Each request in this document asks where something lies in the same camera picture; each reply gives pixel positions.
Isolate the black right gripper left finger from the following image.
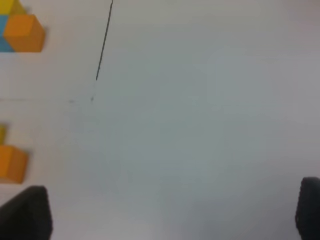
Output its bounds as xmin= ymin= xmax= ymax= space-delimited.
xmin=0 ymin=186 xmax=53 ymax=240

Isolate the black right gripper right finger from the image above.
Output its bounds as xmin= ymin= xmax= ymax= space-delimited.
xmin=295 ymin=177 xmax=320 ymax=240

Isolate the blue template block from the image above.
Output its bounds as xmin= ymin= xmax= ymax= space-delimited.
xmin=0 ymin=15 xmax=16 ymax=53

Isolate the orange template block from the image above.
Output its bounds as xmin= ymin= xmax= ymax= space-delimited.
xmin=8 ymin=14 xmax=46 ymax=53

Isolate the yellow template block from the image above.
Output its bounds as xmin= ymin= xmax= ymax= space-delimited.
xmin=0 ymin=0 xmax=27 ymax=16

